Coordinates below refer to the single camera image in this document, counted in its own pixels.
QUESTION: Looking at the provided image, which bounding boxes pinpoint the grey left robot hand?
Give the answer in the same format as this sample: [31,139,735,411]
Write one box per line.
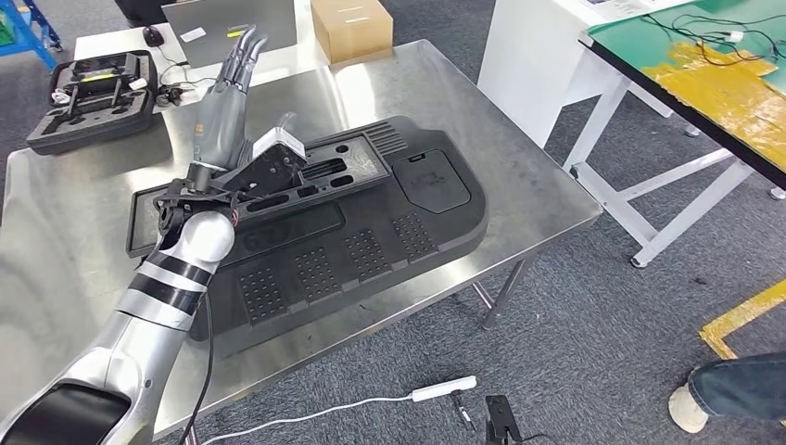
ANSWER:
[191,24,272,173]

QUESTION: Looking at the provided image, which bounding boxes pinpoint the black plastic plate bracket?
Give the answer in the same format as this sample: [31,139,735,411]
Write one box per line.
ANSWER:
[125,134,392,260]

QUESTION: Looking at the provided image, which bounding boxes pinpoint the blue metal shelf rack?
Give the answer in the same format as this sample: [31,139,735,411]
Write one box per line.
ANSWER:
[0,0,64,71]

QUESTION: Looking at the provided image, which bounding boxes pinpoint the stainless steel workbench table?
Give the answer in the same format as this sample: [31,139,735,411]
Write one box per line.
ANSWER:
[0,39,604,445]

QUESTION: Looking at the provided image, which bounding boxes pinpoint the black foam equipment case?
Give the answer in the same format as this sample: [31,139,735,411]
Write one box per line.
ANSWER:
[26,50,158,156]

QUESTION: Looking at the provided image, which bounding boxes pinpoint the black device with yellow label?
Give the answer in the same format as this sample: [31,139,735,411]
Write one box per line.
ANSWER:
[70,54,141,94]

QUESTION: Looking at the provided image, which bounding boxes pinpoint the brown cardboard box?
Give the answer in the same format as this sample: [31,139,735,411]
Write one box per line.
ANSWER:
[310,0,395,66]

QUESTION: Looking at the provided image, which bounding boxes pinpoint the large black plastic panel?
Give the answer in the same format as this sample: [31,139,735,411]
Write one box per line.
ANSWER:
[186,115,490,361]

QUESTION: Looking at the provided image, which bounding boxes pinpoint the white desk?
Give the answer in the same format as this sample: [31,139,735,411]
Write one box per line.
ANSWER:
[477,0,698,148]

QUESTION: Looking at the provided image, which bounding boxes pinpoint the white power strip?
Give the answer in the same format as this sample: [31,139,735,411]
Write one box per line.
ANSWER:
[410,375,478,404]

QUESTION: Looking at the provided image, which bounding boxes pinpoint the black pen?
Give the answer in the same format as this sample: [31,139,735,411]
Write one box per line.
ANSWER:
[450,391,477,432]

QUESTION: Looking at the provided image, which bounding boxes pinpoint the black robot foot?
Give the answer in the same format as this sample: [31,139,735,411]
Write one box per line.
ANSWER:
[483,394,525,445]

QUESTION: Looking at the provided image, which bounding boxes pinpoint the white paper sheets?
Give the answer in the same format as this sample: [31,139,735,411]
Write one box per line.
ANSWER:
[577,0,698,22]

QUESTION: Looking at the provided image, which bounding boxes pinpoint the green table mat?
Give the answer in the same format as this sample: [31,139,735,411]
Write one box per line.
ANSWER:
[588,0,786,173]

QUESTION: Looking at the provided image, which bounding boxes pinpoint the yellow tape patch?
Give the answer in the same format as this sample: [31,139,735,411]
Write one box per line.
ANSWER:
[641,41,786,173]

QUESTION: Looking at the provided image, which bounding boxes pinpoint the person's shoe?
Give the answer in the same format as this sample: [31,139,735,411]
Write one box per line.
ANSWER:
[667,382,712,435]

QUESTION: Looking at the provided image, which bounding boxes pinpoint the person's leg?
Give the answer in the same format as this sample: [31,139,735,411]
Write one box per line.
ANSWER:
[686,350,786,426]

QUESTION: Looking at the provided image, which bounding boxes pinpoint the black earphone cable bundle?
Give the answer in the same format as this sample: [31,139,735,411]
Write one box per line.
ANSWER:
[154,64,216,108]

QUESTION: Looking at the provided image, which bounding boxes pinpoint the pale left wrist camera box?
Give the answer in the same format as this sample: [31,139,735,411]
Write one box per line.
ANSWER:
[251,125,307,162]

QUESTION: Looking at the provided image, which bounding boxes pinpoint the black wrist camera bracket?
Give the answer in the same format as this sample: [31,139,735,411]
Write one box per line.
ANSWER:
[211,144,309,201]

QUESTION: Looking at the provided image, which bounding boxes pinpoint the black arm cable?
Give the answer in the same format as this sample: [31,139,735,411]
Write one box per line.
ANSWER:
[176,294,216,445]

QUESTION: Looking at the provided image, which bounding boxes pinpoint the white power cable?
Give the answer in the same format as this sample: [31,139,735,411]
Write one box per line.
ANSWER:
[199,394,413,445]

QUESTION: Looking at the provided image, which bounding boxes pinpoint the white metal frame table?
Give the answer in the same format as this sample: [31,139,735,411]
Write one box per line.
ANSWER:
[564,33,786,270]

